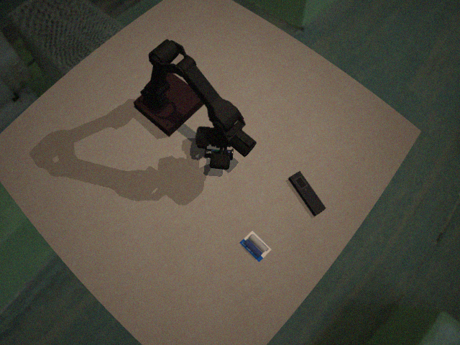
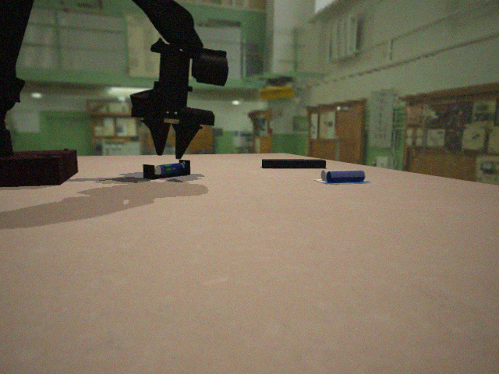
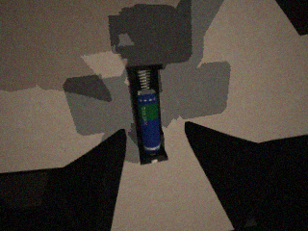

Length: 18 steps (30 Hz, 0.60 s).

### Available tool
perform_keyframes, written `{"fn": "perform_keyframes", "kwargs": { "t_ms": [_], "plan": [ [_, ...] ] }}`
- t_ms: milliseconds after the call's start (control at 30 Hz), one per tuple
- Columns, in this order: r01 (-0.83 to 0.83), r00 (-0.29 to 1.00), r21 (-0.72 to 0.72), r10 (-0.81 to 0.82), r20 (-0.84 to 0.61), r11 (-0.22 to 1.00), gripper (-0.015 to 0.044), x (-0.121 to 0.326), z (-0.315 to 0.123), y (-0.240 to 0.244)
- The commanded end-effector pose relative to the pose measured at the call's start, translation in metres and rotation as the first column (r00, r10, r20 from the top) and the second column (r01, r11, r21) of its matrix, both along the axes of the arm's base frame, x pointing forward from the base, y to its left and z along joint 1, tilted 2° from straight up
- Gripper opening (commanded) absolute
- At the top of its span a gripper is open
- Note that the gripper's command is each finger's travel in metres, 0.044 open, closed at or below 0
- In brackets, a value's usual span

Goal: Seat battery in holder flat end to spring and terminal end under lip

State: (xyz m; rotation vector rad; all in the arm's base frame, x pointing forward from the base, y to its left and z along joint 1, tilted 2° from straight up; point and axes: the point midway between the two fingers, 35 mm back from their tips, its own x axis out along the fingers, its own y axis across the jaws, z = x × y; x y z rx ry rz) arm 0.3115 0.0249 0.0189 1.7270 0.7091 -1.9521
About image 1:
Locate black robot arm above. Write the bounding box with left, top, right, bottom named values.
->
left=140, top=40, right=257, bottom=157

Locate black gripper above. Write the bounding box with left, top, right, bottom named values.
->
left=210, top=134, right=231, bottom=170

